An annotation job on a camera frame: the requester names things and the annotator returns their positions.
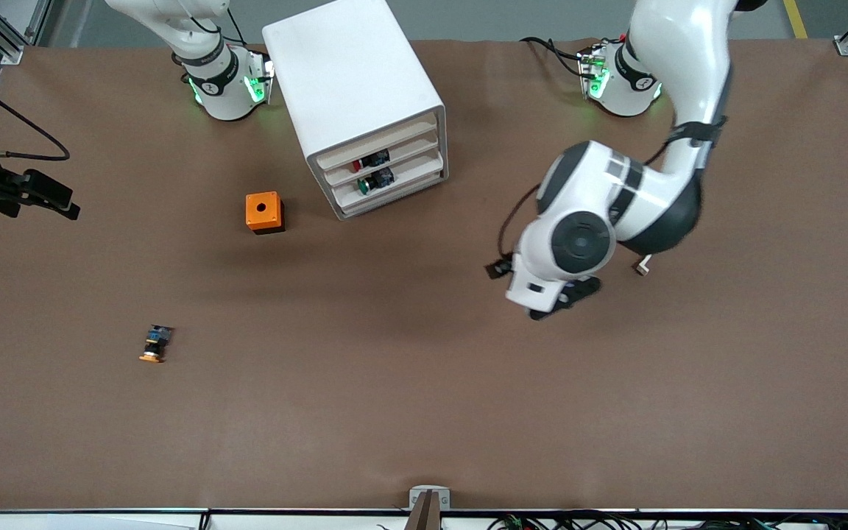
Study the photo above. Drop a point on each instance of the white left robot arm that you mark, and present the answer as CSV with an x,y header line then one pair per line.
x,y
578,243

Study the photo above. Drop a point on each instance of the silver corner bracket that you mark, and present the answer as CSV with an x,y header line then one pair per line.
x,y
847,48

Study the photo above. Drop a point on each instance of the orange box with hole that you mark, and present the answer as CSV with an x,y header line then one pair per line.
x,y
262,208

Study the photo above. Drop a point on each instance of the aluminium frame profile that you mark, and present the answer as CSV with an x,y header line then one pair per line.
x,y
19,37

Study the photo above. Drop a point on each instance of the red push button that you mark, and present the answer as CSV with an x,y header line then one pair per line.
x,y
376,158

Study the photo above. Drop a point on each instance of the white curved plastic bracket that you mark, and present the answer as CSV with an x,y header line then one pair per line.
x,y
642,269

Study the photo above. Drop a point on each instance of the grey metal mount bracket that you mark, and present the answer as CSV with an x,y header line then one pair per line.
x,y
444,500

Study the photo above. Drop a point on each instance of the brown post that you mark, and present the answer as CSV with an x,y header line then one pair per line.
x,y
424,515

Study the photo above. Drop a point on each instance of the white plastic drawer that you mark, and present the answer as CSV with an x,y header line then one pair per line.
x,y
417,171
409,135
409,193
413,153

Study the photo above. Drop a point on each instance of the white drawer cabinet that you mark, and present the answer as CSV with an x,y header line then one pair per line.
x,y
350,66

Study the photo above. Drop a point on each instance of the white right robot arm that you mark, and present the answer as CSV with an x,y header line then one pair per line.
x,y
225,88

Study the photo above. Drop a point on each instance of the orange push button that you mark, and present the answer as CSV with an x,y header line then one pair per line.
x,y
155,344

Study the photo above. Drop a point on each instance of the green push button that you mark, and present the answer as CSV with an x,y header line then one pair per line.
x,y
382,177

